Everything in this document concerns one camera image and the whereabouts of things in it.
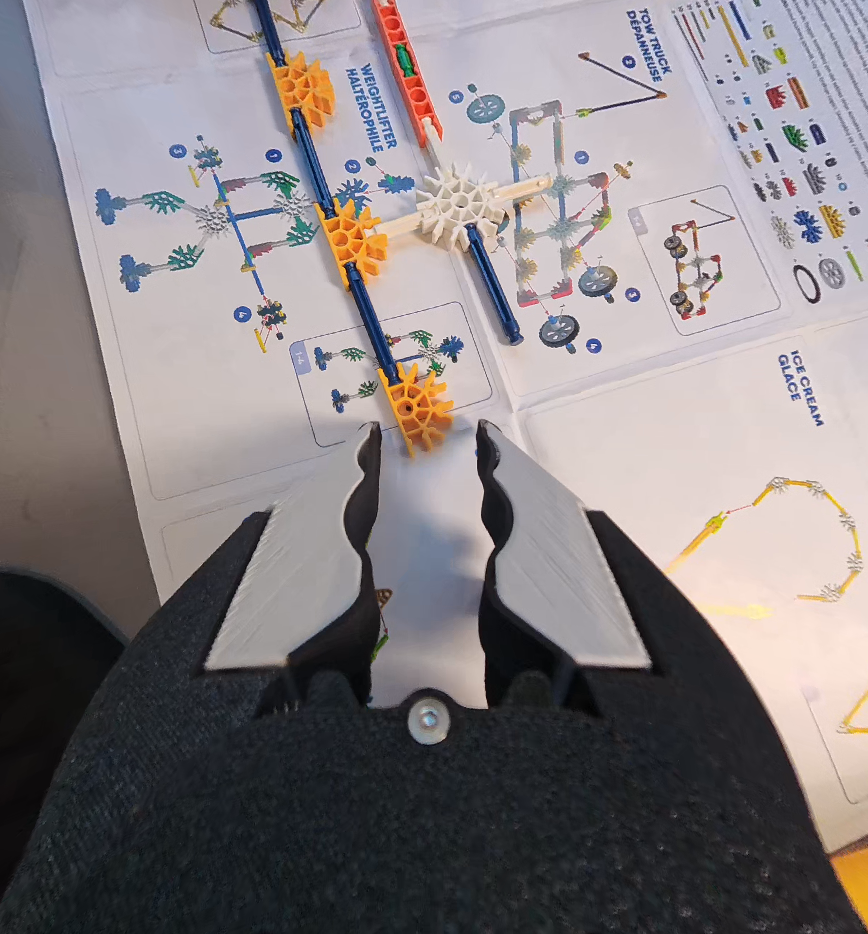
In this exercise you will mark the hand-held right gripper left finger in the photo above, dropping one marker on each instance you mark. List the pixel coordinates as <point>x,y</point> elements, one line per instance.
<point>288,584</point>

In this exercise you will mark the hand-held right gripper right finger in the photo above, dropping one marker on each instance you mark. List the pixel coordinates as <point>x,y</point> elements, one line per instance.
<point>558,584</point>

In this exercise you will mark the yellow toy connector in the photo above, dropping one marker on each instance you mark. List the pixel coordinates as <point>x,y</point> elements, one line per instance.
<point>301,87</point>
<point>415,408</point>
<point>350,244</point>

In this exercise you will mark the blue toy rod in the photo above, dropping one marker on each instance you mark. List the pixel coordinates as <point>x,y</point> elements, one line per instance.
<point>270,29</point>
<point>492,284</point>
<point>310,157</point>
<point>375,328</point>

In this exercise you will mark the white toy rod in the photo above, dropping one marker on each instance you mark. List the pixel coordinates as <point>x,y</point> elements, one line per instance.
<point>434,152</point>
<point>401,222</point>
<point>525,191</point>

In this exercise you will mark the white snowflake connector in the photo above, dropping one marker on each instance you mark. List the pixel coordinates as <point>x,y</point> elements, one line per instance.
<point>459,206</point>

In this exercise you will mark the orange toy bar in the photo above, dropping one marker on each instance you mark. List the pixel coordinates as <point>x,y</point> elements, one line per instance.
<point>415,95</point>

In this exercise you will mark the green toy clip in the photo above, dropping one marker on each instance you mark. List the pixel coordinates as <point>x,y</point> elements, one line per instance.
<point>403,60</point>

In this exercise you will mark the white instruction sheet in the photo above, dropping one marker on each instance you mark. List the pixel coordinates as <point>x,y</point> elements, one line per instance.
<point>623,365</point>

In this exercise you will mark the dark rounded object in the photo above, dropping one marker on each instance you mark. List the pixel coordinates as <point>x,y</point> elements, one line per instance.
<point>25,730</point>

